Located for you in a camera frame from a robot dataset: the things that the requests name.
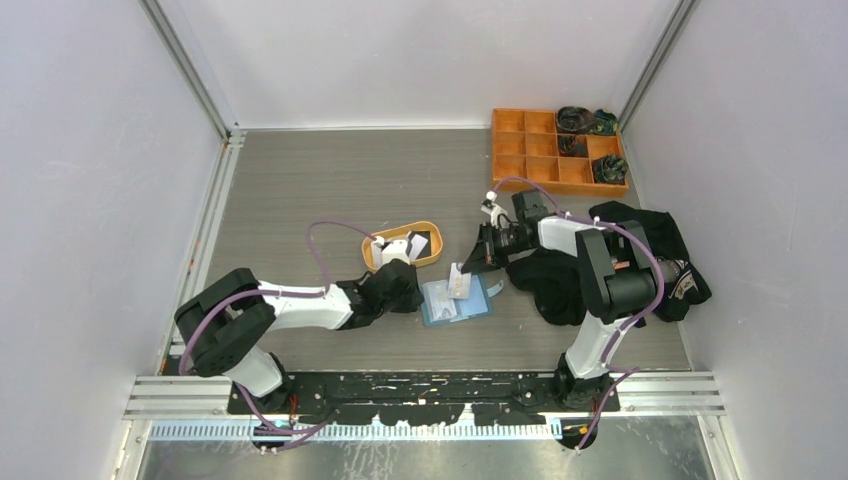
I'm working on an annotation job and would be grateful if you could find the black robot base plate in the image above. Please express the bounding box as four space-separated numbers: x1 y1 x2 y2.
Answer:
254 370 619 427

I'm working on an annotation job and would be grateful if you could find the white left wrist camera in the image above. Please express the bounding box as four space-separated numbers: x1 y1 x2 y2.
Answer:
370 236 412 270

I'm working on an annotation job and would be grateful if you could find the orange oval plastic tray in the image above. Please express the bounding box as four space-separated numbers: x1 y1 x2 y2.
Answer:
361 221 444 272

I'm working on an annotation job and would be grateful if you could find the aluminium frame rail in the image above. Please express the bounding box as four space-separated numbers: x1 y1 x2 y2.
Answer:
123 372 726 441

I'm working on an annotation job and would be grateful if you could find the dark rolled sock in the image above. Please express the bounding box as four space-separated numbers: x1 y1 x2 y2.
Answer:
555 106 596 135

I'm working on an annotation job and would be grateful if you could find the green patterned rolled sock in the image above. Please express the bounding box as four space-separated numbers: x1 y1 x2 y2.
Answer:
590 109 619 136

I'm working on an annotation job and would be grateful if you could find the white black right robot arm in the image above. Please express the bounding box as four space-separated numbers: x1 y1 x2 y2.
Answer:
461 189 663 411

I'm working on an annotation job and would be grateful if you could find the orange compartment organizer box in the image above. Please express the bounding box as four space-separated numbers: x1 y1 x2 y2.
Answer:
490 108 630 198

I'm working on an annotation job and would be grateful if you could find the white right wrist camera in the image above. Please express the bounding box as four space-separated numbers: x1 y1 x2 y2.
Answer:
481 190 511 229

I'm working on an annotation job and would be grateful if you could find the white striped card leftover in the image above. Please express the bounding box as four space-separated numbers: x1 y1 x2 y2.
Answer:
391 231 430 264

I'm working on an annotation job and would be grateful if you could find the black sock in compartment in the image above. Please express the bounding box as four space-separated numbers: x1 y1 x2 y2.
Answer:
557 134 588 158

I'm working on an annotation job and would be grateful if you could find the silver VIP card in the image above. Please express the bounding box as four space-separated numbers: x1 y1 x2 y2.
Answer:
447 262 472 300
429 297 458 323

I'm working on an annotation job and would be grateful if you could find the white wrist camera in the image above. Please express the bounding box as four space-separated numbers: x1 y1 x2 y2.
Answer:
481 190 511 229
370 236 412 270

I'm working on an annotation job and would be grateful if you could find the black t-shirt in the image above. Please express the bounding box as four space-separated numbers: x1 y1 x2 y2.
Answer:
506 201 712 326

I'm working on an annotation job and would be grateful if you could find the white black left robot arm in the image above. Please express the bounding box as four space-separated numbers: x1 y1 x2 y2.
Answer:
174 260 424 413

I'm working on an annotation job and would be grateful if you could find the green black rolled sock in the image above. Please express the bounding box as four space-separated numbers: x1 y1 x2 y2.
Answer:
591 154 629 185

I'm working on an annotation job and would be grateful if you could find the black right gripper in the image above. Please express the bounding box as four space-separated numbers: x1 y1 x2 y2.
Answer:
462 222 533 276

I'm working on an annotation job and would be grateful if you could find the blue leather card holder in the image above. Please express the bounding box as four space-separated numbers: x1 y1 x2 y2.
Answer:
421 274 504 327

